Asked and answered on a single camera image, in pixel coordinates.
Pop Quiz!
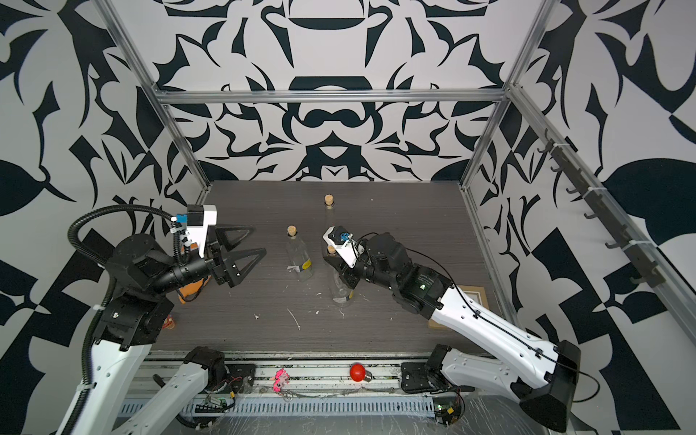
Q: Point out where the glass bottle with cork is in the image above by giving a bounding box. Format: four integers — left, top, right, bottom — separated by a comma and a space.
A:
324, 246, 353, 307
286, 226, 313, 281

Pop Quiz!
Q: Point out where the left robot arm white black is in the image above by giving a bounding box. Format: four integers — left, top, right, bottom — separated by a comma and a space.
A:
58, 226, 266, 434

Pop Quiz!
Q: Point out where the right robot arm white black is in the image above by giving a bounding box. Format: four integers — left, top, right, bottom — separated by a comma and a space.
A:
323, 227, 581, 433

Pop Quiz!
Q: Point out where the far tall glass bottle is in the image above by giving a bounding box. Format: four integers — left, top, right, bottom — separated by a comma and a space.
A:
324, 194, 335, 228

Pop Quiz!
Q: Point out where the orange shark plush toy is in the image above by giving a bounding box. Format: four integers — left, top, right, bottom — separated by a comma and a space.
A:
177, 243, 211, 305

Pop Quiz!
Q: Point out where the wooden framed picture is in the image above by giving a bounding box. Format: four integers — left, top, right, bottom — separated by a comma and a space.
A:
428, 286, 489, 331

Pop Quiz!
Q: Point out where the pink clip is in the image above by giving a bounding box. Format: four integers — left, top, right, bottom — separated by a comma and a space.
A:
273, 368, 290, 395

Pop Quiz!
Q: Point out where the red ball knob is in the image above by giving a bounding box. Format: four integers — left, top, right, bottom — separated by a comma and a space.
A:
349, 362, 368, 382

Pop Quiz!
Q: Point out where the circuit board right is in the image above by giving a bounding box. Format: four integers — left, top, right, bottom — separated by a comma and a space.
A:
434, 402, 465, 427

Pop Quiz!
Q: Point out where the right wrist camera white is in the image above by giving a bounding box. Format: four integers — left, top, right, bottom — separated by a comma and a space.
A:
323, 226, 363, 268

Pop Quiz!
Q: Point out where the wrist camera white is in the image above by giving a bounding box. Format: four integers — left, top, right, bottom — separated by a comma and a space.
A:
170, 205, 218, 258
323, 226, 363, 268

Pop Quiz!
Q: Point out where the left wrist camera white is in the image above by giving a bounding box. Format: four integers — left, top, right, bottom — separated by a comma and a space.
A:
170, 205, 218, 258

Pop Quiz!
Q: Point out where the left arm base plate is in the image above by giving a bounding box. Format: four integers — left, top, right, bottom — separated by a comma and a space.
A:
223, 364, 257, 394

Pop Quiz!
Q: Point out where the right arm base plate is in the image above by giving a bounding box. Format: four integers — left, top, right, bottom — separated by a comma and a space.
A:
400, 362, 436, 394

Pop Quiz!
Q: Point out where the white slotted cable duct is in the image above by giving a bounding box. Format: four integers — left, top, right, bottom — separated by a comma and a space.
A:
116, 396, 436, 419

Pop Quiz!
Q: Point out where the black corrugated cable conduit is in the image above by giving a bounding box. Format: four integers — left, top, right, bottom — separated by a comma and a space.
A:
59, 203, 189, 435

